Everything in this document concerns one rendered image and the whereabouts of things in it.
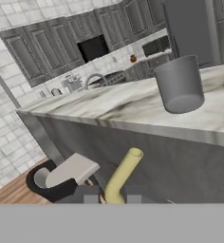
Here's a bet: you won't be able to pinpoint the grey glass cup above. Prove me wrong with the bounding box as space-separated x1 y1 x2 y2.
153 54 206 115

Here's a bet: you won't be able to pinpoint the black stool with grey seat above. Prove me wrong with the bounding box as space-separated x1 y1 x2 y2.
25 152 102 204

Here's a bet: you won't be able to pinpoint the black toaster oven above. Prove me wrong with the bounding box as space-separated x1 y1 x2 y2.
141 34 171 58

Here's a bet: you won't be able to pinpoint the marble top dining counter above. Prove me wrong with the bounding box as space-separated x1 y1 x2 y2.
15 63 224 205

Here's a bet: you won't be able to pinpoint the grey base cupboards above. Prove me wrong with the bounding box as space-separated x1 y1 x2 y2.
124 52 175 82

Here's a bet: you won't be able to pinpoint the grey wall cupboards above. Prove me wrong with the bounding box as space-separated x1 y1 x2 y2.
0 0 169 88

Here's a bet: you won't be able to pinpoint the silver coffee machine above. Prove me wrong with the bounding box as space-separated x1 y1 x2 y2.
64 74 84 93

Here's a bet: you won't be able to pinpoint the grey fridge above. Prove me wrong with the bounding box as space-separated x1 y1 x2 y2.
161 0 222 68

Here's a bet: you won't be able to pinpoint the black microwave oven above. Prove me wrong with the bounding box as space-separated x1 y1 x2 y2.
76 34 111 64

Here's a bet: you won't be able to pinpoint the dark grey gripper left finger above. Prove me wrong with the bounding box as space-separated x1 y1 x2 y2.
62 184 103 205

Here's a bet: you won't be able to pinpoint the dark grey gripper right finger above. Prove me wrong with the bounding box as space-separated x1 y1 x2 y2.
123 185 173 205

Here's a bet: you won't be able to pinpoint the pale yellow bent straw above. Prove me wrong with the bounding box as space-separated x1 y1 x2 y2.
103 147 144 205

